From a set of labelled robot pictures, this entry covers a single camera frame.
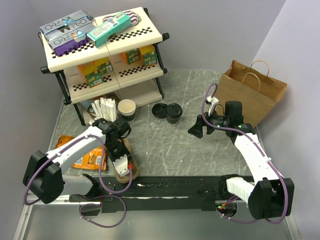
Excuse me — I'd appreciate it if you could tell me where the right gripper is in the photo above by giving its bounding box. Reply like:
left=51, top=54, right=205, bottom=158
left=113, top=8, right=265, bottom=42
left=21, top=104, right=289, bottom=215
left=187, top=105, right=230, bottom=139

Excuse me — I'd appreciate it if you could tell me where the black plastic cup lid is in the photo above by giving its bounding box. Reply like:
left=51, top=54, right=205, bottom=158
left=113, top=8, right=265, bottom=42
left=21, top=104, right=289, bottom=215
left=165, top=103, right=183, bottom=118

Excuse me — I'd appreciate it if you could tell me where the brown paper bag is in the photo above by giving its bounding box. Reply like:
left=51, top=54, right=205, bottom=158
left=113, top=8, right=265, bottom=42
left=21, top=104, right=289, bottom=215
left=214, top=60, right=288, bottom=128

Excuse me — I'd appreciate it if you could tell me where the black white paper cup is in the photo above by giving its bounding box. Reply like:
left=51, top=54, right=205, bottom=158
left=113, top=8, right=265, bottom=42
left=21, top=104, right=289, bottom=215
left=166, top=115, right=180, bottom=125

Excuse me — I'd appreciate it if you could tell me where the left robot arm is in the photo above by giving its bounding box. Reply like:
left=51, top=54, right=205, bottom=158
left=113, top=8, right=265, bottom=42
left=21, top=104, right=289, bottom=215
left=22, top=118, right=138, bottom=204

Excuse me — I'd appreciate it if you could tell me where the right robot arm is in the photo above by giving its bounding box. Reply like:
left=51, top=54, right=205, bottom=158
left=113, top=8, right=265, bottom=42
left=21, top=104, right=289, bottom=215
left=188, top=97, right=295, bottom=221

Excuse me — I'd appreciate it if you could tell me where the purple wavy round pack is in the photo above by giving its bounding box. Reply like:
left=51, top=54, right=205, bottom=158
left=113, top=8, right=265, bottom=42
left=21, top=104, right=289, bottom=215
left=102, top=10, right=141, bottom=27

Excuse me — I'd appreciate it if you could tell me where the orange snack bag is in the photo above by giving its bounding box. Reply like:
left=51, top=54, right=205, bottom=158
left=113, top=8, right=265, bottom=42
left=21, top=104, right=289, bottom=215
left=62, top=146, right=108, bottom=171

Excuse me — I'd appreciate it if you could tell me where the cardboard cup carrier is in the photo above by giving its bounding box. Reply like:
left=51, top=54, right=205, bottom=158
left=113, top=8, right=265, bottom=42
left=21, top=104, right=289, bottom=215
left=113, top=138, right=139, bottom=185

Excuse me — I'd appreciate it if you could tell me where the cup of straws and napkins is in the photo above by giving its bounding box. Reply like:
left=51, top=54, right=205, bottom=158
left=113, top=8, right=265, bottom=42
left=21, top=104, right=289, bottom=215
left=88, top=97, right=118, bottom=125

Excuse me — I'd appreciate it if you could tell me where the stacked paper cup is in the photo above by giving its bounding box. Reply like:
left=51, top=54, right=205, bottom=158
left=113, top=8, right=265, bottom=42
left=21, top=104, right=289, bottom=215
left=117, top=99, right=136, bottom=122

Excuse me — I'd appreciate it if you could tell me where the yellow green snack box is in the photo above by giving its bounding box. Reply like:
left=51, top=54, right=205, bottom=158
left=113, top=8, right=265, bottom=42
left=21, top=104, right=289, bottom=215
left=85, top=57, right=113, bottom=88

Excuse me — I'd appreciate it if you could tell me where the cream three-tier shelf rack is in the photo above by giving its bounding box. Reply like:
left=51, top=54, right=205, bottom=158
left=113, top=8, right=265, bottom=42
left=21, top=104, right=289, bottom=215
left=38, top=7, right=170, bottom=126

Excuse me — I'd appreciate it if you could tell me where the orange green snack box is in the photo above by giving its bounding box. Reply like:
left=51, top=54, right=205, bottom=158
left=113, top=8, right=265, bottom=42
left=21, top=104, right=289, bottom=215
left=77, top=61, right=99, bottom=77

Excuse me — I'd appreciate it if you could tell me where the yellow green box right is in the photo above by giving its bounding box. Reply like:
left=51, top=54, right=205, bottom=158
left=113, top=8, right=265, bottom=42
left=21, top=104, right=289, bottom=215
left=139, top=44, right=158, bottom=67

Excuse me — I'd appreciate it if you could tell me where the orange green box right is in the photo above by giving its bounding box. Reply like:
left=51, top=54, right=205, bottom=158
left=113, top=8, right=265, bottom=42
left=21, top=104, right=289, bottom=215
left=120, top=48, right=140, bottom=65

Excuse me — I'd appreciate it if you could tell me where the teal carton box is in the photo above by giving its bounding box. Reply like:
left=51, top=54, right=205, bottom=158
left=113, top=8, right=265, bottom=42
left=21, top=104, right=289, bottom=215
left=86, top=11, right=131, bottom=48

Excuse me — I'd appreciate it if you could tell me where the purple RO box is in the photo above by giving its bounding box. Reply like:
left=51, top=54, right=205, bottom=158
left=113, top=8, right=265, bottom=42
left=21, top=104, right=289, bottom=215
left=48, top=22, right=96, bottom=57

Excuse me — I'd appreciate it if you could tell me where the silver blue RO box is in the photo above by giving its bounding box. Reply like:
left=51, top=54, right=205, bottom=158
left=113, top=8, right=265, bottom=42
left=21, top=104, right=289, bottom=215
left=39, top=10, right=94, bottom=34

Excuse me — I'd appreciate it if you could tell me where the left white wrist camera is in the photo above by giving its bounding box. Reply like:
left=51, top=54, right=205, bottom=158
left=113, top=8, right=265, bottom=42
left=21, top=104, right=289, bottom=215
left=112, top=154, right=130, bottom=183

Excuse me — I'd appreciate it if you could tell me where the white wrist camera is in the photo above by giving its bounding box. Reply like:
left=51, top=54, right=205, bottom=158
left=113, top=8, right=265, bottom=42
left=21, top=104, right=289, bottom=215
left=205, top=96, right=219, bottom=116
left=112, top=154, right=130, bottom=183

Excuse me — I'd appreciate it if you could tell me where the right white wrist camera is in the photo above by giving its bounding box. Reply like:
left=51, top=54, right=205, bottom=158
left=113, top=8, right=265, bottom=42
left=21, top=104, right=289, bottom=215
left=205, top=96, right=219, bottom=116

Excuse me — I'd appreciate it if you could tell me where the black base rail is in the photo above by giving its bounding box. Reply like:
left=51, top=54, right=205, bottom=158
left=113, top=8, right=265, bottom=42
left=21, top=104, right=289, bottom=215
left=24, top=174, right=276, bottom=214

